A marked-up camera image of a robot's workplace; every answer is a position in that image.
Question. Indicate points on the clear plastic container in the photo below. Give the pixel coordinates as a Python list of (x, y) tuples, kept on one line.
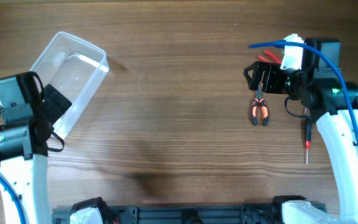
[(76, 68)]

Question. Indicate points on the black red screwdriver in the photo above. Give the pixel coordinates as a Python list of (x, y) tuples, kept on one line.
[(308, 128)]

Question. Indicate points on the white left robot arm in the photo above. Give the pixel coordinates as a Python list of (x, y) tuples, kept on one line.
[(28, 110)]

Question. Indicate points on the red handled wire cutters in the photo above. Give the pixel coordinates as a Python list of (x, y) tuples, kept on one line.
[(269, 56)]

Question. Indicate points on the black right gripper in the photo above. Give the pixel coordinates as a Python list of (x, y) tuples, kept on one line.
[(272, 70)]

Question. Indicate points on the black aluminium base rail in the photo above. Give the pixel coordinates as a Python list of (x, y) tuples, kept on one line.
[(237, 214)]

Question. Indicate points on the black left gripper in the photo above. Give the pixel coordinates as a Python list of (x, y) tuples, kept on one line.
[(55, 102)]

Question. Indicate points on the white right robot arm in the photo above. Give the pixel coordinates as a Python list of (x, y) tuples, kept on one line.
[(309, 72)]

